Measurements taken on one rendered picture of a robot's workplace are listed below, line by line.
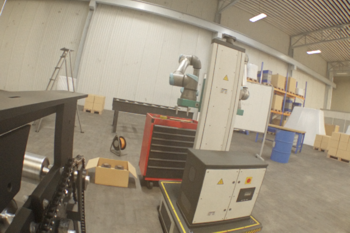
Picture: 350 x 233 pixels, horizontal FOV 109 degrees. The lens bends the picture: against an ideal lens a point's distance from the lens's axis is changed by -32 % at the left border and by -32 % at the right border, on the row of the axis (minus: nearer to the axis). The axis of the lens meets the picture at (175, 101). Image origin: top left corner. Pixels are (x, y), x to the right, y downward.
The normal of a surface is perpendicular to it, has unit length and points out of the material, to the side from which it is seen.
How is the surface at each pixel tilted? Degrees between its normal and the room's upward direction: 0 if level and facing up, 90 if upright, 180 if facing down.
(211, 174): 90
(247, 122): 90
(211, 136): 90
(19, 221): 0
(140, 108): 90
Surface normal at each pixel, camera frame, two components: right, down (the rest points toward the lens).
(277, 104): 0.29, 0.07
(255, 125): -0.13, 0.00
